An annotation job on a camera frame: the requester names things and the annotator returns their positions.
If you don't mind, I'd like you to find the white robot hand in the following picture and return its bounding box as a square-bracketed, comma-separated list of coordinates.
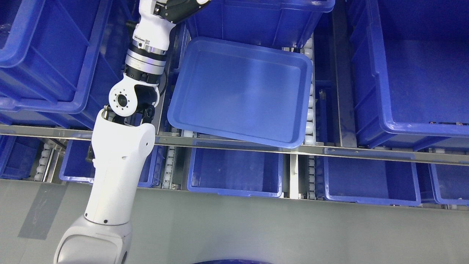
[133, 0, 211, 51]

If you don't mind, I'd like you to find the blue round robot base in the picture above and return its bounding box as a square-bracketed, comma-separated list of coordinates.
[195, 259, 271, 264]

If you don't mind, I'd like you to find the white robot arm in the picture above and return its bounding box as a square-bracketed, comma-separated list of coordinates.
[53, 0, 210, 264]

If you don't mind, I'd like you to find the blue bin top centre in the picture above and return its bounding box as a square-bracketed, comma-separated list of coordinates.
[185, 0, 335, 48]

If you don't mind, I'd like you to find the blue shallow tray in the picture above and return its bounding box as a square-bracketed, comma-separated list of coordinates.
[167, 37, 313, 149]

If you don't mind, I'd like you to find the large blue bin top left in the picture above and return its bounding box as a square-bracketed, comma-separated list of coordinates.
[0, 0, 140, 129]

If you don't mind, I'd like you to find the large blue bin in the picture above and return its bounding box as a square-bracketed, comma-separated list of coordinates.
[0, 0, 140, 129]
[346, 0, 469, 151]

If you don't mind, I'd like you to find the blue bin lower centre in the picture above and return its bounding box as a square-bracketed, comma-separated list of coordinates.
[187, 148, 284, 198]

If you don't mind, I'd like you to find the white roller track right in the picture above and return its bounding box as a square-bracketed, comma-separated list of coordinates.
[302, 35, 315, 145]

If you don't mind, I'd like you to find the blue bin far left lower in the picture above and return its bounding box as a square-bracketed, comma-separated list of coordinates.
[0, 135, 41, 179]

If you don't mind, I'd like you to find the large blue bin right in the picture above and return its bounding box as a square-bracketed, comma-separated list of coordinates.
[346, 0, 469, 151]

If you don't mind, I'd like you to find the blue bin far right lower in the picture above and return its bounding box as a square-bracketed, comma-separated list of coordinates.
[429, 164, 469, 206]

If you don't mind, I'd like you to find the metal shelf front rail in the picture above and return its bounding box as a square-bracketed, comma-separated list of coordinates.
[1, 125, 469, 166]

